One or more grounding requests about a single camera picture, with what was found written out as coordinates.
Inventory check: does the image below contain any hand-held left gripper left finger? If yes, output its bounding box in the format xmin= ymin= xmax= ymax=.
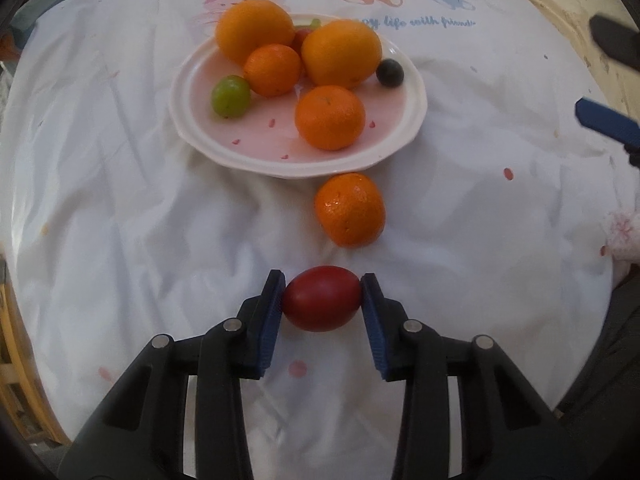
xmin=57 ymin=269 xmax=287 ymax=480

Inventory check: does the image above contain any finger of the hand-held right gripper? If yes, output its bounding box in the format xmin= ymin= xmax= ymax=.
xmin=575 ymin=98 xmax=640 ymax=166
xmin=589 ymin=15 xmax=640 ymax=72

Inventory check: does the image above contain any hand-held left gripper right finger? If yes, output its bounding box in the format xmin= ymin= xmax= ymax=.
xmin=360 ymin=272 xmax=586 ymax=480

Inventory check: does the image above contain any red plum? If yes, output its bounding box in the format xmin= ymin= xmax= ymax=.
xmin=282 ymin=266 xmax=362 ymax=333

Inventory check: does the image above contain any small tangerine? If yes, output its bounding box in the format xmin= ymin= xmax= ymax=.
xmin=314 ymin=172 xmax=387 ymax=248
xmin=243 ymin=44 xmax=303 ymax=98
xmin=294 ymin=85 xmax=367 ymax=152

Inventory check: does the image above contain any pink strawberry plate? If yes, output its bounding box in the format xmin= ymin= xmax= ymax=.
xmin=169 ymin=12 xmax=428 ymax=180

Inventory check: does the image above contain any green grape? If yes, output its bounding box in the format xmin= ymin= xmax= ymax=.
xmin=210 ymin=75 xmax=252 ymax=119

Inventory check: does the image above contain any large orange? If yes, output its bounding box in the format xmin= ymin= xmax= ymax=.
xmin=301 ymin=19 xmax=383 ymax=88
xmin=215 ymin=0 xmax=296 ymax=67

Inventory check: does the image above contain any white printed blanket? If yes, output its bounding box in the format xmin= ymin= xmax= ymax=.
xmin=0 ymin=0 xmax=631 ymax=480

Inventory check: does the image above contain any dark grey cloth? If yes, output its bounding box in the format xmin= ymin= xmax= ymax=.
xmin=555 ymin=270 xmax=640 ymax=441

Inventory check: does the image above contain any wooden rack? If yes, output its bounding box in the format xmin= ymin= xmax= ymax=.
xmin=0 ymin=260 xmax=71 ymax=446

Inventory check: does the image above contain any small red tomato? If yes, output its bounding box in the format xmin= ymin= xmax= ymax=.
xmin=290 ymin=27 xmax=313 ymax=56

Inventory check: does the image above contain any teal cloth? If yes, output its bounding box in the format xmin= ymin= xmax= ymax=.
xmin=10 ymin=0 xmax=101 ymax=36

